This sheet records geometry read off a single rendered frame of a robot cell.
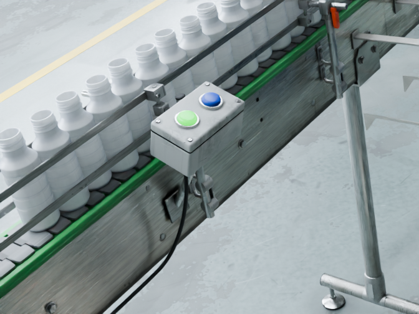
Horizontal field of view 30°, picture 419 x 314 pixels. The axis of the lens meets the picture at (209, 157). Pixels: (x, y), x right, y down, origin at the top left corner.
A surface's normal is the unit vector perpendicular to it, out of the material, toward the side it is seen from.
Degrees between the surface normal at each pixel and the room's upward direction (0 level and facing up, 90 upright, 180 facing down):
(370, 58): 90
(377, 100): 0
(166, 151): 90
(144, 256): 90
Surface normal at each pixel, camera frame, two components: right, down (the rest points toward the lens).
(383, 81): -0.21, -0.84
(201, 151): 0.79, 0.47
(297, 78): 0.76, 0.19
